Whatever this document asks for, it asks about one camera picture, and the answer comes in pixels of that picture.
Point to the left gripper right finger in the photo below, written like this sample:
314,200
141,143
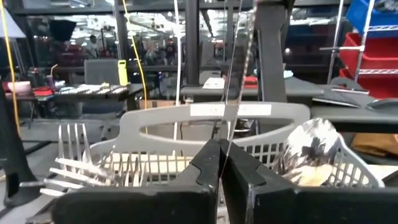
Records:
311,208

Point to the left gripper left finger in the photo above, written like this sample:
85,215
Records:
140,205

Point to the steel spoon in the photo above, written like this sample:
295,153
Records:
308,149

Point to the steel fork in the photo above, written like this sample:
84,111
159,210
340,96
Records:
74,140
71,175

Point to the grey mesh cutlery caddy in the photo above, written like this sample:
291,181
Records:
155,116

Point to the steel table knife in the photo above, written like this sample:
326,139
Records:
230,124

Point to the brown bag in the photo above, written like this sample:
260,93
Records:
376,144

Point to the brown cardboard box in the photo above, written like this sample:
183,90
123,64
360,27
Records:
161,104

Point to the black flat device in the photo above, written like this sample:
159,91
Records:
339,98

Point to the black side cart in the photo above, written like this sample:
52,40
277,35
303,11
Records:
306,91

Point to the cluttered dark desk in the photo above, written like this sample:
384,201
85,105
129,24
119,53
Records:
93,93

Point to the black stand foot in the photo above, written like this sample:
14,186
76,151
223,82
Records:
15,155

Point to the grey chair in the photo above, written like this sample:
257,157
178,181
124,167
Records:
101,71

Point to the red shelf bin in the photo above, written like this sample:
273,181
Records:
379,85
379,49

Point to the white numbered label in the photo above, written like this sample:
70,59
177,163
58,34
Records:
214,83

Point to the person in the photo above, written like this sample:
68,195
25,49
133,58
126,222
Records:
91,46

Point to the black station upright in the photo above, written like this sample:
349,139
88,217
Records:
273,46

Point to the pink bowl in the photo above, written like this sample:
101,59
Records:
19,87

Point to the blue shelf bin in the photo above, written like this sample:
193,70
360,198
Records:
382,15

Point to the black slim post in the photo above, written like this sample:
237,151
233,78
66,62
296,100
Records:
192,40

